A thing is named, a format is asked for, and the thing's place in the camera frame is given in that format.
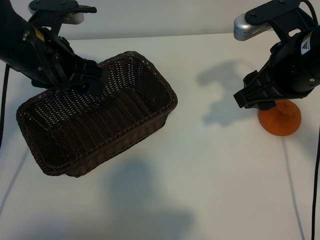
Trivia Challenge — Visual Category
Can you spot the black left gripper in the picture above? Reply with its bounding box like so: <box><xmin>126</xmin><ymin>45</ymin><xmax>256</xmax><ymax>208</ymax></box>
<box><xmin>0</xmin><ymin>22</ymin><xmax>109</xmax><ymax>97</ymax></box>

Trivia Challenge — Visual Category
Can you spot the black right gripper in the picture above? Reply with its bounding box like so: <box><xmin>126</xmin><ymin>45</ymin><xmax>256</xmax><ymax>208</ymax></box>
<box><xmin>233</xmin><ymin>24</ymin><xmax>320</xmax><ymax>112</ymax></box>

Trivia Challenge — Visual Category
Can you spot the orange fruit with nub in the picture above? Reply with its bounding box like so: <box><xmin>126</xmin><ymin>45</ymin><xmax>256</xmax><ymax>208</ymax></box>
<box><xmin>258</xmin><ymin>99</ymin><xmax>302</xmax><ymax>137</ymax></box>

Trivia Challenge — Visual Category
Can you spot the dark brown wicker basket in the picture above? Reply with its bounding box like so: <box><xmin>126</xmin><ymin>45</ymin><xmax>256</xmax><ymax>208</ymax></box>
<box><xmin>16</xmin><ymin>50</ymin><xmax>179</xmax><ymax>178</ymax></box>

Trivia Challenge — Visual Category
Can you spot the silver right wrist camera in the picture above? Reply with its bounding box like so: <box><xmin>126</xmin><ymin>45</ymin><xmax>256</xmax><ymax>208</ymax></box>
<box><xmin>233</xmin><ymin>13</ymin><xmax>274</xmax><ymax>41</ymax></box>

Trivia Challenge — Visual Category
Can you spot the black sleeved left arm cable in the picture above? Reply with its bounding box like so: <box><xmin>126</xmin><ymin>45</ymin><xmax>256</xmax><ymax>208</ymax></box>
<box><xmin>0</xmin><ymin>63</ymin><xmax>11</xmax><ymax>151</ymax></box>

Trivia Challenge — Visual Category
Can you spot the black sleeved arm cable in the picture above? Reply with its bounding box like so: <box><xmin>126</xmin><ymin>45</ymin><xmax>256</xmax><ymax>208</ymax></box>
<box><xmin>0</xmin><ymin>63</ymin><xmax>11</xmax><ymax>151</ymax></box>
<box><xmin>301</xmin><ymin>0</ymin><xmax>320</xmax><ymax>240</ymax></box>

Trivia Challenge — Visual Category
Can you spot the black left camera mount bracket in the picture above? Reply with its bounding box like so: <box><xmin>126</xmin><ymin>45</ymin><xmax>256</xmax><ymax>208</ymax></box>
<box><xmin>29</xmin><ymin>0</ymin><xmax>79</xmax><ymax>28</ymax></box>

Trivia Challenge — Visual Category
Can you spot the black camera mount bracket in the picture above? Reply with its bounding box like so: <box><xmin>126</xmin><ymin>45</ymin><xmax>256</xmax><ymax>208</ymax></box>
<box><xmin>29</xmin><ymin>0</ymin><xmax>79</xmax><ymax>28</ymax></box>
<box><xmin>244</xmin><ymin>0</ymin><xmax>316</xmax><ymax>48</ymax></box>

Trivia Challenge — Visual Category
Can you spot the black right camera mount bracket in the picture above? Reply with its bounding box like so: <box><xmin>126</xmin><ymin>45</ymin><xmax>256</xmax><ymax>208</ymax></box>
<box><xmin>244</xmin><ymin>0</ymin><xmax>316</xmax><ymax>48</ymax></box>

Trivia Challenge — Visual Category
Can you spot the black sleeved right arm cable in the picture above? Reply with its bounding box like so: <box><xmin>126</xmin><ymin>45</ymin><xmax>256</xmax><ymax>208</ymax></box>
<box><xmin>301</xmin><ymin>0</ymin><xmax>320</xmax><ymax>240</ymax></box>

